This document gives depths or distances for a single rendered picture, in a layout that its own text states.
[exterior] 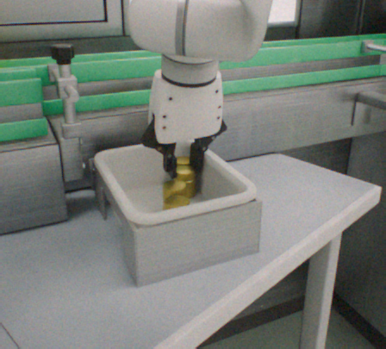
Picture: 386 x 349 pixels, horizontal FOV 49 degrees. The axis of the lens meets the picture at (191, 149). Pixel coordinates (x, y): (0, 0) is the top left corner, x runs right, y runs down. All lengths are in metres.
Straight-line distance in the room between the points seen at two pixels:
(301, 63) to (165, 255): 0.53
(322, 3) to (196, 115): 0.66
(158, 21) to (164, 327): 0.31
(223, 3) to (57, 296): 0.37
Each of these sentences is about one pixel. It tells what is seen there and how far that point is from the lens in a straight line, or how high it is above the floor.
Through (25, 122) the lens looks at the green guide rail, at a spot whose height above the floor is 0.91.
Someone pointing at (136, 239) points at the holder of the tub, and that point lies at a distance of 0.49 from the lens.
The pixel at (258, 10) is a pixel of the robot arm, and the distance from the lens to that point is 0.38.
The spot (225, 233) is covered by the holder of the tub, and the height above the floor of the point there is 0.79.
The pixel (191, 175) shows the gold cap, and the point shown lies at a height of 0.81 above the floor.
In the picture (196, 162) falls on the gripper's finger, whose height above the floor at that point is 0.82.
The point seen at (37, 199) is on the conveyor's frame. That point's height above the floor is 0.80.
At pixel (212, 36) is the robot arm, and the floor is 1.04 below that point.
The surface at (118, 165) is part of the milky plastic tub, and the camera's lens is 0.68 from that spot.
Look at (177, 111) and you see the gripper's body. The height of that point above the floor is 0.92.
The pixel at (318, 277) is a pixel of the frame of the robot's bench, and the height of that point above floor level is 0.56.
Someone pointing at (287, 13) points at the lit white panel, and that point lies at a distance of 1.06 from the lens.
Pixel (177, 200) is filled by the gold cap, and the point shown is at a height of 0.81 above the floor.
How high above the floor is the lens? 1.09
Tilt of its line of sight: 22 degrees down
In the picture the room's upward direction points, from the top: straight up
